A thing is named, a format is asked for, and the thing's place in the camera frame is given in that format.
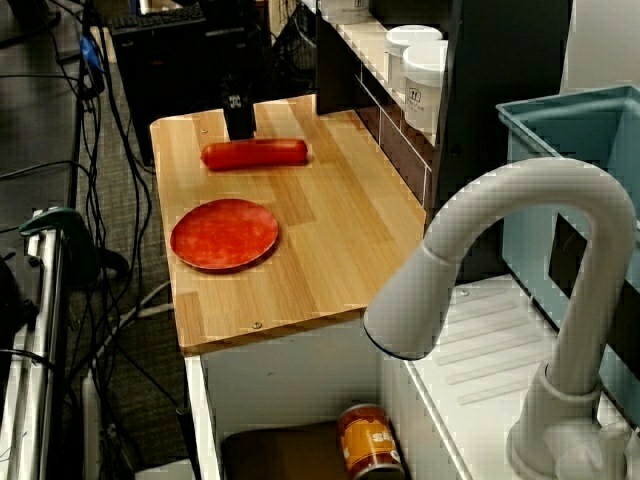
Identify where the dark shelf end panel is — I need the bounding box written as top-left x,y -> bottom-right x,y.
314,0 -> 362,117

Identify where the black desk cable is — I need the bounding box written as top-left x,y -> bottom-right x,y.
0,159 -> 94,182

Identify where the aluminium frame rail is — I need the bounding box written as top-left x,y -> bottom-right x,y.
0,224 -> 69,480

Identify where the dark tile backsplash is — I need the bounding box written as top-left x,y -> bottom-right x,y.
353,74 -> 433,207

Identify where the black keyboard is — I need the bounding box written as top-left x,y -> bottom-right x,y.
108,12 -> 207,37

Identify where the white shelf ledge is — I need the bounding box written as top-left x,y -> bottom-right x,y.
319,19 -> 442,147

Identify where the white toy sink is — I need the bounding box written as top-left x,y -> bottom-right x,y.
183,273 -> 640,480

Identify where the black cabinet handle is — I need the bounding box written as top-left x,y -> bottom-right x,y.
175,407 -> 202,474

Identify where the white shelf container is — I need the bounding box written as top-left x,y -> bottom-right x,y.
319,0 -> 372,25

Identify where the white floor cable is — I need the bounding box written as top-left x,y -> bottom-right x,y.
92,278 -> 175,361

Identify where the black round object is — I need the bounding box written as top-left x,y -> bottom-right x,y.
0,252 -> 40,351

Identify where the blue plastic clip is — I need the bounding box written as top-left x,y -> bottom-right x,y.
79,34 -> 104,71

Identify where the red toy sausage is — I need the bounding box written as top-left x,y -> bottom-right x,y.
200,137 -> 308,173

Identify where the white jar with label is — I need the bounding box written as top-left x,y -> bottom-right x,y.
401,42 -> 449,132

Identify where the red round plate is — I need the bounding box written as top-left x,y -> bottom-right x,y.
169,198 -> 280,272

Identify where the dark grey desk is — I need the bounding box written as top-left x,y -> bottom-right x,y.
0,0 -> 84,231

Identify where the tall dark cabinet column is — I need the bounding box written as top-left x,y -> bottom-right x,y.
432,0 -> 574,284

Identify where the plain white jar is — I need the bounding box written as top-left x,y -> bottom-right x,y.
383,25 -> 444,94

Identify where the orange soup can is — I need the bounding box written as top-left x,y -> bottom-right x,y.
335,403 -> 405,480

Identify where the white curved faucet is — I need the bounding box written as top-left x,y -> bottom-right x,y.
362,158 -> 637,480

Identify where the teal plastic bin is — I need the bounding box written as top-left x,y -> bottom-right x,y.
494,84 -> 640,436

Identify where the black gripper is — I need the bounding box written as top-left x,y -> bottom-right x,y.
217,58 -> 259,142

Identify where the green clamp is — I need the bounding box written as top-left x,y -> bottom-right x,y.
18,206 -> 104,286

